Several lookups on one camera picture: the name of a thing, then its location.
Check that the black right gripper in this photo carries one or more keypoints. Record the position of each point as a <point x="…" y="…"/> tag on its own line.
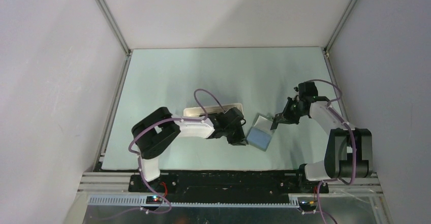
<point x="285" y="116"/>

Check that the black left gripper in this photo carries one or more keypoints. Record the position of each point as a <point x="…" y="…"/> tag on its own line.
<point x="240" y="138"/>

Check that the white plastic bin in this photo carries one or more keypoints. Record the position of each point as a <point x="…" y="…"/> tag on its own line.
<point x="198" y="111"/>

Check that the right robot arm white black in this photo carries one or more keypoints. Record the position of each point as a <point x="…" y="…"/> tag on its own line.
<point x="348" y="153"/>

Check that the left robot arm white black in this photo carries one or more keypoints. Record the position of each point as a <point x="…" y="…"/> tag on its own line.
<point x="153" y="134"/>

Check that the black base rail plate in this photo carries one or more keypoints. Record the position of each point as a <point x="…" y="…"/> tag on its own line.
<point x="233" y="187"/>

